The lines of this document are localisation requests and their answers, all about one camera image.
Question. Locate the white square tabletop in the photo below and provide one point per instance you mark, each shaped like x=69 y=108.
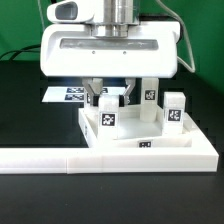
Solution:
x=132 y=132

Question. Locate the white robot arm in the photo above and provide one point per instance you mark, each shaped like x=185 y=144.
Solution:
x=112 y=18

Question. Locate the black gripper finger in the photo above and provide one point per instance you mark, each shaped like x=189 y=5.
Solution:
x=94 y=87
x=124 y=98

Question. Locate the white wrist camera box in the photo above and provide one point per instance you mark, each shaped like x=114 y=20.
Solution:
x=70 y=11

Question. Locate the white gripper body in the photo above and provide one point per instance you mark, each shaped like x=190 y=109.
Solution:
x=149 y=50

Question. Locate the white L-shaped obstacle fence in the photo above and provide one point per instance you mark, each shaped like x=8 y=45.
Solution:
x=189 y=152

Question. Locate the white tag marker sheet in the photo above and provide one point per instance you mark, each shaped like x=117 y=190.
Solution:
x=74 y=94

